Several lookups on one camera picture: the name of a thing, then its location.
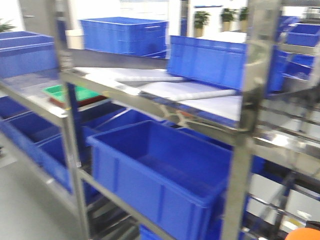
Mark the blue crate tilted middle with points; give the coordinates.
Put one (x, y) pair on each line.
(214, 62)

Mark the blue crate front lower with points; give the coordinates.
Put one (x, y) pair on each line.
(174, 179)

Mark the steel shelf upright post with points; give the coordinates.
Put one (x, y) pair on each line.
(262, 26)

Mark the blue crate upper shelf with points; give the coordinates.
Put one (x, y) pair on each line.
(124, 35)

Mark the orange cylindrical capacitor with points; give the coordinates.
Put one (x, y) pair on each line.
(303, 234)

